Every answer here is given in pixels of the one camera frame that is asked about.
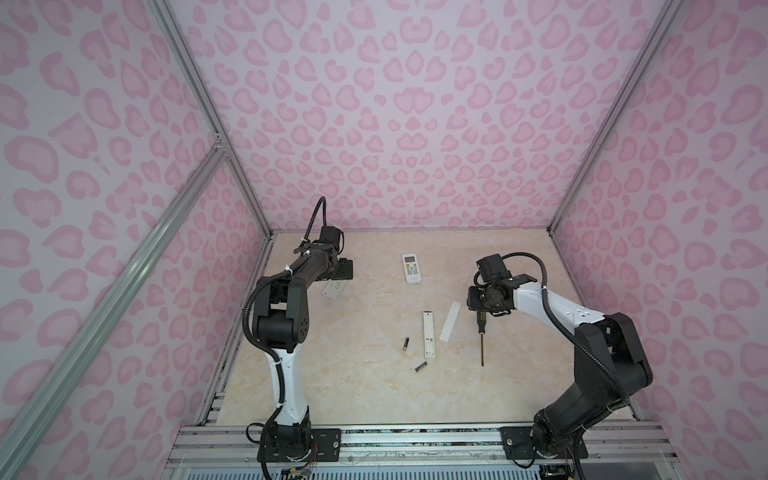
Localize black handled screwdriver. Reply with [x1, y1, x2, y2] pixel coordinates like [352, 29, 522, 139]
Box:
[476, 311, 487, 367]

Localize white battery cover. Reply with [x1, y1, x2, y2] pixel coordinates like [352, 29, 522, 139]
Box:
[439, 301, 461, 342]

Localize slim white remote control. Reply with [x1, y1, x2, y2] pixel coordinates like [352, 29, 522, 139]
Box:
[422, 311, 436, 359]

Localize white remote angled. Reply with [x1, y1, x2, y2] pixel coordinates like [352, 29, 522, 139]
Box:
[322, 280, 347, 300]

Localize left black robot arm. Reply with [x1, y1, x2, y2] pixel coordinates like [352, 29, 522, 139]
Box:
[241, 226, 353, 458]

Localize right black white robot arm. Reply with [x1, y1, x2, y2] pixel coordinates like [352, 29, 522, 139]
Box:
[467, 253, 653, 466]

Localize white remote centre back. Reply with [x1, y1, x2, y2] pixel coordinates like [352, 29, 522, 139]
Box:
[401, 253, 422, 285]

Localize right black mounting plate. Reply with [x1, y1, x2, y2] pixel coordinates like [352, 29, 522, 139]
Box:
[499, 425, 588, 461]

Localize black mounting plate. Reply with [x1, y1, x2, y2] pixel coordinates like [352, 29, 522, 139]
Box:
[499, 425, 588, 461]
[257, 428, 341, 464]

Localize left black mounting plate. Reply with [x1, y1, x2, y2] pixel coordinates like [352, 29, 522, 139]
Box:
[257, 428, 341, 464]

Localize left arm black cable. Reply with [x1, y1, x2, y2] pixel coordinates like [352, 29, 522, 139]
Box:
[301, 196, 329, 241]

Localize aluminium front rail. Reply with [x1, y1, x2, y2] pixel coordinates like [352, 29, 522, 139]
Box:
[161, 422, 685, 480]

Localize aluminium diagonal frame bar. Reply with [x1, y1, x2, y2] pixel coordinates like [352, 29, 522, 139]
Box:
[1, 145, 227, 479]

